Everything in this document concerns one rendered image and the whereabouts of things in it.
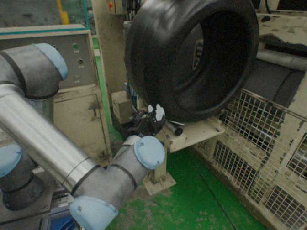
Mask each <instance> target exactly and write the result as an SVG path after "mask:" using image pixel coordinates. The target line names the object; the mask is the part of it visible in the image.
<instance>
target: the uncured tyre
mask: <svg viewBox="0 0 307 230"><path fill-rule="evenodd" d="M198 23H200V25H201V28H202V33H203V49H202V54H201V58H200V60H199V63H198V65H197V66H196V68H195V70H194V71H193V72H192V74H191V75H190V76H189V77H188V78H187V79H186V80H185V81H183V82H182V83H180V84H178V85H176V86H173V82H172V79H173V70H174V65H175V61H176V58H177V55H178V53H179V50H180V48H181V46H182V44H183V42H184V41H185V39H186V38H187V36H188V35H189V33H190V32H191V31H192V30H193V29H194V27H195V26H196V25H197V24H198ZM258 47H259V23H258V19H257V15H256V13H255V9H254V6H253V4H252V2H251V0H147V1H146V2H145V3H144V4H143V5H142V7H141V8H140V9H139V11H138V12H137V14H136V15H135V17H134V19H133V21H132V23H131V25H130V28H129V31H128V34H127V38H126V44H125V66H126V71H127V75H128V78H129V81H130V83H131V86H132V87H133V89H134V90H135V92H136V93H137V94H138V96H139V97H140V98H141V99H142V100H143V101H144V102H145V103H146V104H147V105H148V106H149V105H151V106H152V107H153V108H154V109H155V110H157V108H156V106H157V104H159V106H160V107H161V108H163V109H164V113H165V119H166V120H169V121H174V122H178V123H181V124H190V123H195V122H199V121H201V120H205V119H207V118H210V117H212V116H214V115H215V114H217V113H218V112H220V111H221V110H223V109H224V108H225V107H226V106H227V105H228V104H229V103H230V102H231V101H232V100H233V99H234V98H235V97H236V96H237V94H238V93H239V92H240V90H241V89H242V87H243V86H244V84H245V83H246V81H247V79H248V77H249V75H250V73H251V71H252V68H253V66H254V62H255V60H256V56H257V52H258Z"/></svg>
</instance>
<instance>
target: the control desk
mask: <svg viewBox="0 0 307 230"><path fill-rule="evenodd" d="M40 43H46V44H49V45H51V46H52V47H54V48H55V49H56V50H57V51H58V52H59V54H60V55H61V56H62V58H63V60H64V61H65V63H66V66H67V69H68V77H67V78H66V79H65V80H64V81H60V82H59V91H58V93H57V94H56V95H55V96H54V124H55V125H56V126H57V127H58V128H59V129H60V130H61V131H62V132H63V133H64V134H65V135H67V136H68V137H69V138H70V139H71V140H72V141H73V142H74V143H76V144H77V145H78V146H79V147H80V148H81V149H82V150H84V151H85V152H86V153H87V154H88V155H89V156H90V157H91V158H93V159H94V160H95V161H96V162H97V163H98V164H99V165H100V166H102V167H103V168H104V169H105V170H106V169H107V166H109V165H110V163H111V162H112V160H113V158H112V152H111V145H110V140H109V135H108V129H107V123H106V116H105V111H104V105H103V100H102V94H101V87H100V81H99V75H98V70H97V65H96V59H95V52H94V46H93V41H92V35H91V30H76V31H55V32H40V33H25V34H11V35H0V51H1V50H6V49H11V48H16V47H23V46H28V45H31V44H40Z"/></svg>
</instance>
